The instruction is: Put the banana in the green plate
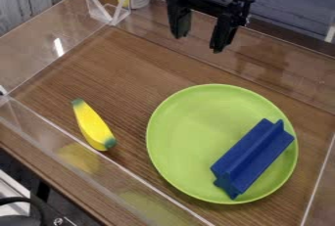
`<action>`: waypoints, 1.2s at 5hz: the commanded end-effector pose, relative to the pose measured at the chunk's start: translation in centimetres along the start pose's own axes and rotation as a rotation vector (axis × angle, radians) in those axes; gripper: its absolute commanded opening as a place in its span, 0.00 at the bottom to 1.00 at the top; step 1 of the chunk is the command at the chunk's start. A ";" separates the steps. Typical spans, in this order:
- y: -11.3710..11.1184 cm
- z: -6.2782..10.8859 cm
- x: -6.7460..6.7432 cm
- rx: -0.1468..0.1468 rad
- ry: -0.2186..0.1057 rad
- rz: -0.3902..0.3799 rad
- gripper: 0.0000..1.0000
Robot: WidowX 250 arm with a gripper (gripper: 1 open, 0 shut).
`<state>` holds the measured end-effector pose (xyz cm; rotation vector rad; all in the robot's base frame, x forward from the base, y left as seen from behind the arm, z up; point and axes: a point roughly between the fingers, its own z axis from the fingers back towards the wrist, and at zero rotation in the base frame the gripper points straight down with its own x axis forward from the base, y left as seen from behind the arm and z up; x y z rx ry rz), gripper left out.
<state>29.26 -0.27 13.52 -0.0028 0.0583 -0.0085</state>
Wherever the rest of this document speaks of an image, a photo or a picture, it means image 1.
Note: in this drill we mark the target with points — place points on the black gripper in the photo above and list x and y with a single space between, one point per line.
238 10

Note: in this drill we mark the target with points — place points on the yellow toy banana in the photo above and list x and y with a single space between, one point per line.
93 127

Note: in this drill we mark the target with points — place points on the green plate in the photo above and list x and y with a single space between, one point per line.
192 130

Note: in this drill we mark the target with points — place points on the blue plastic block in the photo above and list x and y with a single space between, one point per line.
248 158

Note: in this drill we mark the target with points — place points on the clear acrylic enclosure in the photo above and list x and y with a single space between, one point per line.
89 50

